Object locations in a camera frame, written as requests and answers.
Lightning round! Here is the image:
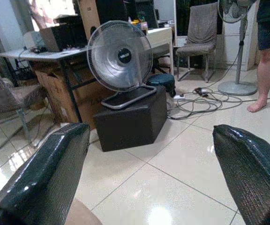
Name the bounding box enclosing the grey table fan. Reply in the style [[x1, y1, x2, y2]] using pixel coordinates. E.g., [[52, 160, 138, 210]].
[[87, 20, 158, 110]]

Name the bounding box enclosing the white power strip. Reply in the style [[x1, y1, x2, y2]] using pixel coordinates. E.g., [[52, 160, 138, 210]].
[[173, 93, 195, 101]]

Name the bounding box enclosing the grey tangled floor cable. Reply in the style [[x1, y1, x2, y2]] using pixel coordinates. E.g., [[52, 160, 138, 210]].
[[166, 87, 270, 120]]

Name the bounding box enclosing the grey folding table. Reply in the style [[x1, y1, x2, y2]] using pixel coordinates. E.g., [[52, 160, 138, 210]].
[[0, 47, 98, 124]]

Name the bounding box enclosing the person in dark shorts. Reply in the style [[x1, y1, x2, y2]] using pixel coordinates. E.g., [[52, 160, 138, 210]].
[[247, 0, 270, 113]]

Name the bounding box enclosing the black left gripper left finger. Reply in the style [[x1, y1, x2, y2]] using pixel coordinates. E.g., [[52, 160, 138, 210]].
[[0, 122, 91, 225]]

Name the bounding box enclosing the black box on table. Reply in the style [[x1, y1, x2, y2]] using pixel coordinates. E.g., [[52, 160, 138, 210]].
[[40, 24, 89, 53]]

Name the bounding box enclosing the white desk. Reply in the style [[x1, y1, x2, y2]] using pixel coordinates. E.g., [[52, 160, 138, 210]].
[[146, 27, 175, 82]]

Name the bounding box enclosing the grey standing pedestal fan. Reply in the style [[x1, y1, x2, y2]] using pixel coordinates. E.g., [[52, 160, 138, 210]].
[[217, 0, 258, 96]]

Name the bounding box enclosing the tall brown cardboard box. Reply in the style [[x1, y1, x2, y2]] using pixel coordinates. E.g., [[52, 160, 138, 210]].
[[77, 0, 102, 42]]

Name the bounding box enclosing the black cube ottoman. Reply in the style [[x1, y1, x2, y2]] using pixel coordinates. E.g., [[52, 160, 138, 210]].
[[93, 85, 168, 152]]

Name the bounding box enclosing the dark teal round bin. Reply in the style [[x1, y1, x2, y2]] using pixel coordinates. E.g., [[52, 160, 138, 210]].
[[147, 73, 177, 98]]

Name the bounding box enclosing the brown fabric cantilever chair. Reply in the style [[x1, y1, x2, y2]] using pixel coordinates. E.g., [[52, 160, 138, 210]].
[[175, 2, 219, 83], [0, 61, 47, 152]]

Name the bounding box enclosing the large brown cardboard box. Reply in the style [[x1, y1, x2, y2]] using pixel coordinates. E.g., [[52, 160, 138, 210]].
[[30, 66, 117, 130]]

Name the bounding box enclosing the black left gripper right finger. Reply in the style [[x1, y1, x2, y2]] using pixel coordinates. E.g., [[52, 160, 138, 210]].
[[212, 124, 270, 225]]

